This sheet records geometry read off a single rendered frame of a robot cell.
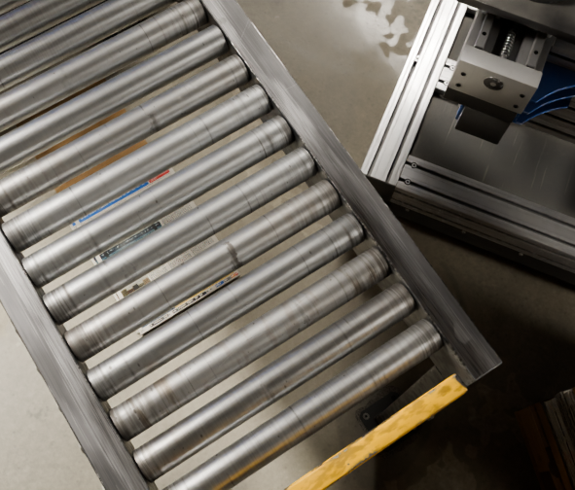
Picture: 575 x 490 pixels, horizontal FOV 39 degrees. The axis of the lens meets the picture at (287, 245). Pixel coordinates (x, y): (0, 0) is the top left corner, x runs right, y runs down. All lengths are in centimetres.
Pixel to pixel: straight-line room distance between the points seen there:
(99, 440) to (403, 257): 50
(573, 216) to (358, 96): 66
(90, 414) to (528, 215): 114
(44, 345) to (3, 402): 85
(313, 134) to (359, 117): 94
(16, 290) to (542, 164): 126
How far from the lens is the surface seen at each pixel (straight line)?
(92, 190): 123
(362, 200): 121
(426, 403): 112
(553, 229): 191
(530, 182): 196
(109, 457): 113
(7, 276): 121
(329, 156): 123
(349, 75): 224
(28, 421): 199
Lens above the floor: 191
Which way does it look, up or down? 71 degrees down
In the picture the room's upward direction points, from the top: 6 degrees clockwise
